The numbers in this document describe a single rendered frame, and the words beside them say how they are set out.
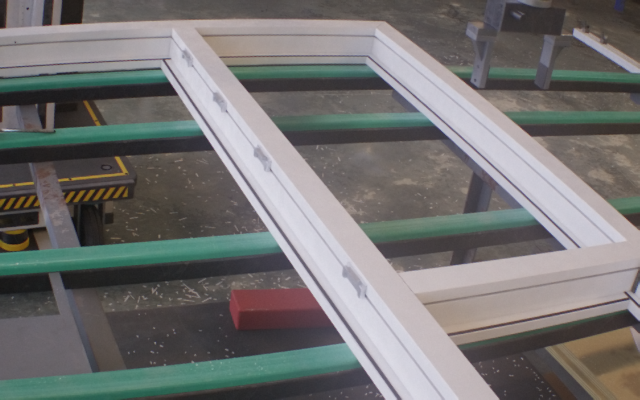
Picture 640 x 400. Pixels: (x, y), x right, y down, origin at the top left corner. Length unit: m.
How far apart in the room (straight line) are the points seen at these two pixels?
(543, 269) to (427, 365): 0.26
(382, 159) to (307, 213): 2.36
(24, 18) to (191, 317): 1.29
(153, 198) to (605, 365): 1.87
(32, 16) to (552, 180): 1.60
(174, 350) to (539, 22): 0.77
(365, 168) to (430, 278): 2.37
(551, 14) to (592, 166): 2.51
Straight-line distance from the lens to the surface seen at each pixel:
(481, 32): 1.43
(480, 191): 1.71
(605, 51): 2.52
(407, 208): 3.21
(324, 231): 1.12
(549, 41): 1.53
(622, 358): 1.59
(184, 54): 1.60
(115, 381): 0.96
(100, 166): 2.52
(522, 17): 1.42
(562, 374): 1.57
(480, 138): 1.56
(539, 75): 1.56
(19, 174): 2.48
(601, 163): 4.03
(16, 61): 1.68
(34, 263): 1.13
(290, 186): 1.21
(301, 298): 1.53
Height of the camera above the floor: 1.49
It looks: 28 degrees down
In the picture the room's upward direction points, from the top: 9 degrees clockwise
